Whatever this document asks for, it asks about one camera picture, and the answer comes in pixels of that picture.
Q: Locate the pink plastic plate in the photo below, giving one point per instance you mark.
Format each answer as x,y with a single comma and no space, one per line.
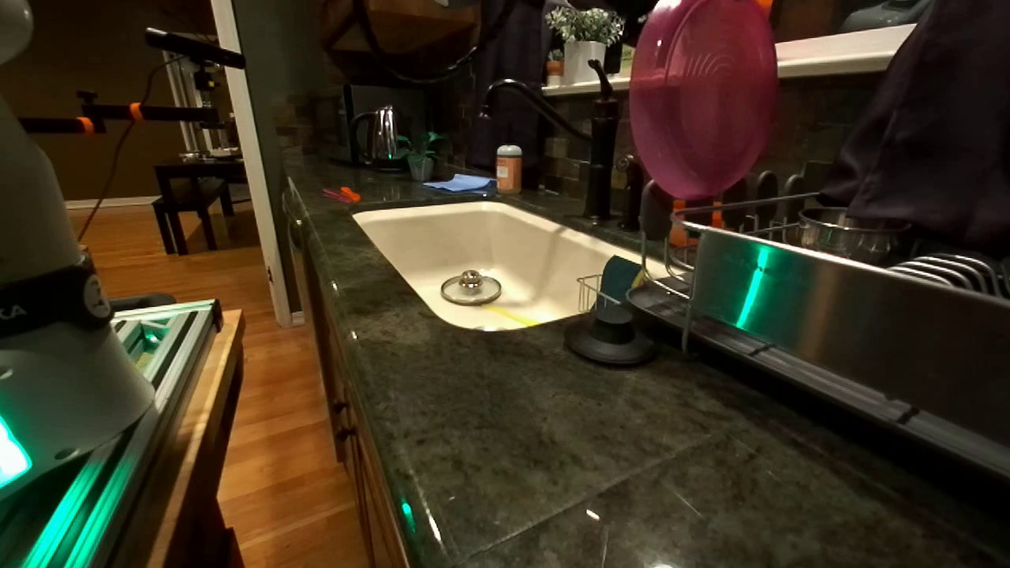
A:
705,105

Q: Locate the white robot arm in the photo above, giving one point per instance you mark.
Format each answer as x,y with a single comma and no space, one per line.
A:
42,368

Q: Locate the metal sink drain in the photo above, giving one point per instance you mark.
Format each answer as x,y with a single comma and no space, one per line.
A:
473,288

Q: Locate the white kitchen sink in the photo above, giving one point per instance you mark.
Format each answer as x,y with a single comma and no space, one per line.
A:
508,240

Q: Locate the black rubber sink stopper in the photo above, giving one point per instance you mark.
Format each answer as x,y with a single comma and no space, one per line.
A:
612,338

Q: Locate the stainless steel drying rack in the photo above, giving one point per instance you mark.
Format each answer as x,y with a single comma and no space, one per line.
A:
841,318

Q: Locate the blue cloth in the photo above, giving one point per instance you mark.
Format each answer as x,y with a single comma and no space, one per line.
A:
458,185

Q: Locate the teal and yellow sponge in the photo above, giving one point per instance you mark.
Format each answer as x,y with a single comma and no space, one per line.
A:
619,279

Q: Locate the orange pill bottle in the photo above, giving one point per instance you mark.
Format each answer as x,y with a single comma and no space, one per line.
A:
511,168

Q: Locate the small green plant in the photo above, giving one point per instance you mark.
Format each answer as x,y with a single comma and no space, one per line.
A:
423,158

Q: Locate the orange plastic item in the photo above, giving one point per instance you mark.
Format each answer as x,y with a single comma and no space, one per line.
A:
679,234

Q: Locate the orange scissors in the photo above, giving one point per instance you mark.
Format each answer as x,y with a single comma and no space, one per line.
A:
342,193

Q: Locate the glass kettle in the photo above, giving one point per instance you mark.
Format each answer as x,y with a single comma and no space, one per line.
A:
380,138

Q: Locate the plant in white pot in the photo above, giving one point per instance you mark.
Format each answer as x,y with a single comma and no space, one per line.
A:
581,58

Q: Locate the wooden base cabinet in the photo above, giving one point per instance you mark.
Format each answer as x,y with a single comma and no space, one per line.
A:
366,495

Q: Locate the dark wooden stool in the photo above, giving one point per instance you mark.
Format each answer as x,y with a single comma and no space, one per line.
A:
193,185

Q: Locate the wooden table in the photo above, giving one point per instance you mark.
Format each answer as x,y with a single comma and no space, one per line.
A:
206,443

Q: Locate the steel bowl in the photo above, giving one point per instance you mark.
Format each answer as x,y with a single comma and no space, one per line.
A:
853,239

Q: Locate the silver tripod stand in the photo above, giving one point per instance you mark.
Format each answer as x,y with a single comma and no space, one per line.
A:
193,105

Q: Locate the black rod with orange clamps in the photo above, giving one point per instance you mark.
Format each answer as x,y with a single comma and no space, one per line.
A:
158,113

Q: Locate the dark hanging garment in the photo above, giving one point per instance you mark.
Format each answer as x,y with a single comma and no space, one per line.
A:
937,127

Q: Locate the white door frame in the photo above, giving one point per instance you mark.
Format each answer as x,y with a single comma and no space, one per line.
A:
253,158

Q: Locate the black camera boom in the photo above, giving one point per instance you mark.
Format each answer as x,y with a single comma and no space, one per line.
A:
193,50

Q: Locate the aluminium frame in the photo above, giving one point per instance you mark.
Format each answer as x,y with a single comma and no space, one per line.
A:
106,485

